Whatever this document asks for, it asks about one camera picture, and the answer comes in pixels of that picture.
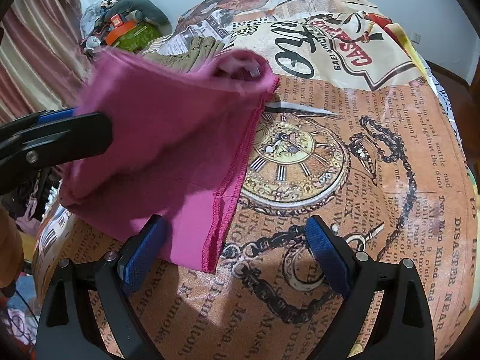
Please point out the pink pants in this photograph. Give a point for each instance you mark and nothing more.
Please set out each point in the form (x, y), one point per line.
(180, 149)

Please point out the striped red curtain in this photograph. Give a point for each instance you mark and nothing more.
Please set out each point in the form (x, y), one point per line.
(42, 67)

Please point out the newspaper print bed sheet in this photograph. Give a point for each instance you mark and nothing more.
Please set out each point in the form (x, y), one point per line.
(357, 132)

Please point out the green camouflage basket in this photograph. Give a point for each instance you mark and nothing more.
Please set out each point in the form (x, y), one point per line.
(138, 38)

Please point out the olive green folded pants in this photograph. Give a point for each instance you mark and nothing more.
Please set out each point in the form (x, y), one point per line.
(200, 51)

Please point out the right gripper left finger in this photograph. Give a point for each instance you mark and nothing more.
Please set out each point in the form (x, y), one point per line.
(67, 327)

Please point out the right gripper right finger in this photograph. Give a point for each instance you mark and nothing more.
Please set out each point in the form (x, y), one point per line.
(403, 328)

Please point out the orange box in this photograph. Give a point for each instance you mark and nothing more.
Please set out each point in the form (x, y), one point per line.
(120, 28)

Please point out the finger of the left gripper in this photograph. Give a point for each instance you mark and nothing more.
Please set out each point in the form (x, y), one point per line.
(65, 140)
(55, 116)

